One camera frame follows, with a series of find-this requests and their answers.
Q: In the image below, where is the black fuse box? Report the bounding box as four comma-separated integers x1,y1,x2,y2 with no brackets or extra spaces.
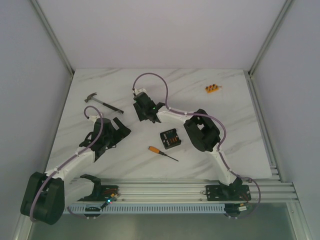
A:
159,128,182,150

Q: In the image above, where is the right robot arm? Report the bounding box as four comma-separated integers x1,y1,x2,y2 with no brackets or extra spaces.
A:
133,90,243,200

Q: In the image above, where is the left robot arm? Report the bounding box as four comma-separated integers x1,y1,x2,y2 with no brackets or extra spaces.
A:
20,117,131,225

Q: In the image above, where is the orange terminal block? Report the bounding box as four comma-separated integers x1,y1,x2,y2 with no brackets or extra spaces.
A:
205,84,221,94

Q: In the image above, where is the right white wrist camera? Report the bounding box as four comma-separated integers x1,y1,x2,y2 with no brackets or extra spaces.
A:
132,88,147,96

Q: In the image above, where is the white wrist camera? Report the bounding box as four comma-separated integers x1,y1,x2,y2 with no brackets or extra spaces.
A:
132,88,147,96
88,115,103,123

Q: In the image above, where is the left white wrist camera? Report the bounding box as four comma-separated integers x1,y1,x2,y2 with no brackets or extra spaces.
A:
88,115,103,123

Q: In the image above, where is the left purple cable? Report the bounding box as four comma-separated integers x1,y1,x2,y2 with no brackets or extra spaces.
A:
29,106,105,223

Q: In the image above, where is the purple cable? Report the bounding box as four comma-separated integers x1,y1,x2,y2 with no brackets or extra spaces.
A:
29,106,105,223
132,72,262,221

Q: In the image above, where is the orange handled screwdriver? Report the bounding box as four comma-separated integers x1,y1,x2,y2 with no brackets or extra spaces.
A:
148,146,178,162

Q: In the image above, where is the hammer with black handle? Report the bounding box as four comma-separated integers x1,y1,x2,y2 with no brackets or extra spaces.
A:
84,92,124,114

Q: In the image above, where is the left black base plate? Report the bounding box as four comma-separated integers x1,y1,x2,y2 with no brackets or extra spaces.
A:
78,185,119,202

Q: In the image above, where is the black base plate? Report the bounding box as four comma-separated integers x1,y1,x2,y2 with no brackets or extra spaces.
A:
204,185,252,202
78,185,119,202

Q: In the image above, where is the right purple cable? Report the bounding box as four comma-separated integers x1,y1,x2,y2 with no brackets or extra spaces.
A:
132,72,262,221

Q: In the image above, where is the slotted cable duct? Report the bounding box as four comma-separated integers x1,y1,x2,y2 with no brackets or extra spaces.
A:
69,203,226,215

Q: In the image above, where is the right aluminium frame post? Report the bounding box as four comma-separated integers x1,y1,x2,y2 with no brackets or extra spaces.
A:
248,0,295,76

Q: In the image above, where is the aluminium frame post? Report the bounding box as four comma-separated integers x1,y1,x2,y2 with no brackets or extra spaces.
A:
248,0,295,76
31,0,75,77

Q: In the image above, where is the left aluminium frame post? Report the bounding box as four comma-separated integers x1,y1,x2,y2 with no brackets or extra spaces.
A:
31,0,75,77

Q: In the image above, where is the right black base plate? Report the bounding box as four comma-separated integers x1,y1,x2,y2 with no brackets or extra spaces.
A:
204,185,252,202

